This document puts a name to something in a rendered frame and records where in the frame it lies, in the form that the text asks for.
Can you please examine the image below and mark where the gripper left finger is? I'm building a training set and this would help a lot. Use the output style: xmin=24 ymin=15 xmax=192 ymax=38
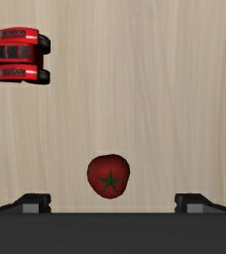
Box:
xmin=0 ymin=192 xmax=53 ymax=214

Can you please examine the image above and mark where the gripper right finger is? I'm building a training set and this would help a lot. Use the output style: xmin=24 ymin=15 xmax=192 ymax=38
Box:
xmin=173 ymin=192 xmax=226 ymax=214

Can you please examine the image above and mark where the red tomato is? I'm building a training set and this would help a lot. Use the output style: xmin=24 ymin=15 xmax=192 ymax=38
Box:
xmin=86 ymin=153 xmax=131 ymax=199

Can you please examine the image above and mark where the red toy car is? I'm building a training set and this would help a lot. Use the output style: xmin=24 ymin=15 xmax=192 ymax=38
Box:
xmin=0 ymin=27 xmax=52 ymax=85

